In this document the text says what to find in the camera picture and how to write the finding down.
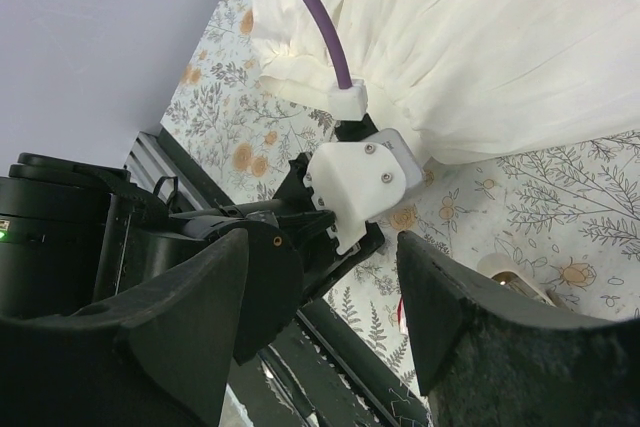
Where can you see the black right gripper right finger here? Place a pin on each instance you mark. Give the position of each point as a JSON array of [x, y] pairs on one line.
[[487, 356]]

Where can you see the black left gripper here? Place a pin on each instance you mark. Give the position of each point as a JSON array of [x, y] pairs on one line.
[[292, 247]]

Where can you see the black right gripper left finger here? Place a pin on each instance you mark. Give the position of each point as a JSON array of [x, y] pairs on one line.
[[158, 354]]

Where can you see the red white staples box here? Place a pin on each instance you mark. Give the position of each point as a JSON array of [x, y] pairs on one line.
[[401, 317]]

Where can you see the brown small stapler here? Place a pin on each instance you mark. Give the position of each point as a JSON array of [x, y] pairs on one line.
[[504, 271]]

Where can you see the floral table mat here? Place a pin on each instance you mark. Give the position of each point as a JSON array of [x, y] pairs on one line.
[[568, 218]]

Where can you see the white folded cloth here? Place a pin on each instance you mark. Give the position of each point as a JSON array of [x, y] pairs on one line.
[[470, 80]]

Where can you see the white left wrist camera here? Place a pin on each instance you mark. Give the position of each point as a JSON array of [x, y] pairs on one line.
[[373, 164]]

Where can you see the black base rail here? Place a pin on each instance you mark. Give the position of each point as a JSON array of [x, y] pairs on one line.
[[317, 370]]

